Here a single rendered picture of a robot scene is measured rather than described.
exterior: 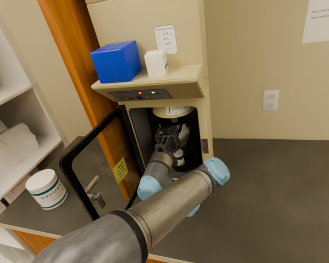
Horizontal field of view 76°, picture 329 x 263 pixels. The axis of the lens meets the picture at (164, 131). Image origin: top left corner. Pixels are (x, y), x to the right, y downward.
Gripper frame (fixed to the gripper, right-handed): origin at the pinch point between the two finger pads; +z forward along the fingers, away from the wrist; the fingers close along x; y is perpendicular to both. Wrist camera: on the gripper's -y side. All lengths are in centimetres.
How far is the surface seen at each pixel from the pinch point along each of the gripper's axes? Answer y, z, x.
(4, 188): -30, -19, 105
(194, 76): 29.1, -17.2, -13.4
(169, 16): 42.0, -6.0, -6.2
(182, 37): 36.5, -6.2, -9.1
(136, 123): 6.4, -5.1, 14.2
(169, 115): 10.3, -5.8, -0.4
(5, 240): -71, -33, 124
